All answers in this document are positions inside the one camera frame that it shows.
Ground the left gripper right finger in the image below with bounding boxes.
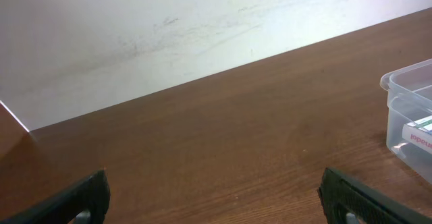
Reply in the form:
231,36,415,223
318,167,431,224

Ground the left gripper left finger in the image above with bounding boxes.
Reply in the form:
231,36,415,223
1,170,110,224

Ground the white Panadol box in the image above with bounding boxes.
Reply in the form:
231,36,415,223
402,116,432,154

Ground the clear plastic container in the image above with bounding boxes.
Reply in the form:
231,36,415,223
380,59,431,182

